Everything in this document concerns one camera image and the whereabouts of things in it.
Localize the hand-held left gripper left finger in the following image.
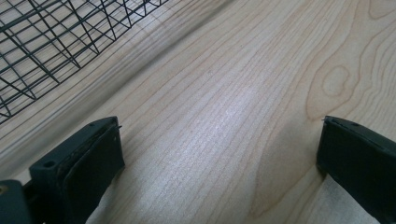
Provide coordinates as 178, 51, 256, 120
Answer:
29, 116, 126, 224

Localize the black wire basket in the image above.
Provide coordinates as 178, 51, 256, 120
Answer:
0, 0, 170, 126

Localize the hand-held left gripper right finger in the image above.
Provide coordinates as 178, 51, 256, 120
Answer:
316, 115, 396, 224

